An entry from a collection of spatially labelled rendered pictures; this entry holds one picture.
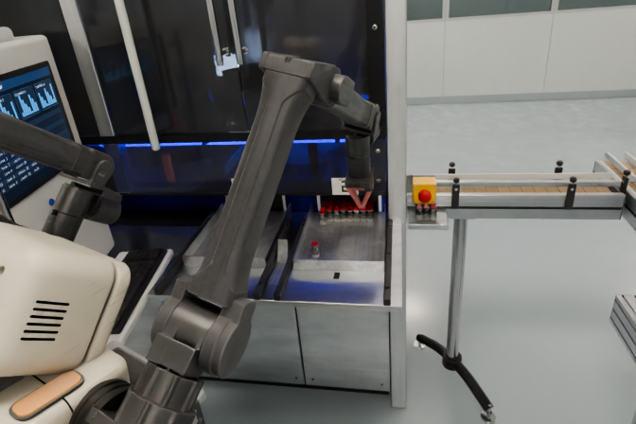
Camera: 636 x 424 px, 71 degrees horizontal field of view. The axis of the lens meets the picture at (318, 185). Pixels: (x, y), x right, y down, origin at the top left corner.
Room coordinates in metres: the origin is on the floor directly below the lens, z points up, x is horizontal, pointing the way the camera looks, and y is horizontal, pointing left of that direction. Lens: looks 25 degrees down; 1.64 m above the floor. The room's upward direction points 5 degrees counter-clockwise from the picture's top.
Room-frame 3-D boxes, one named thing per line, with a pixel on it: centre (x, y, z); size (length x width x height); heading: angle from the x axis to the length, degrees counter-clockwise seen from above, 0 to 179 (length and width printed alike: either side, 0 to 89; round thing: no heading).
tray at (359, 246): (1.20, -0.07, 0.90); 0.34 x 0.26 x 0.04; 169
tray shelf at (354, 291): (1.17, 0.11, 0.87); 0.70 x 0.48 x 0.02; 78
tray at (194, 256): (1.27, 0.26, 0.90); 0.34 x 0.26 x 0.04; 168
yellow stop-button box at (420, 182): (1.27, -0.34, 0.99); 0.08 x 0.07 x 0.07; 168
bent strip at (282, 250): (1.06, 0.13, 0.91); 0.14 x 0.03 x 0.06; 167
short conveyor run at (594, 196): (1.35, -0.65, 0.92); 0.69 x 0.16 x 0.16; 78
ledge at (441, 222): (1.30, -0.36, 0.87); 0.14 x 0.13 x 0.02; 168
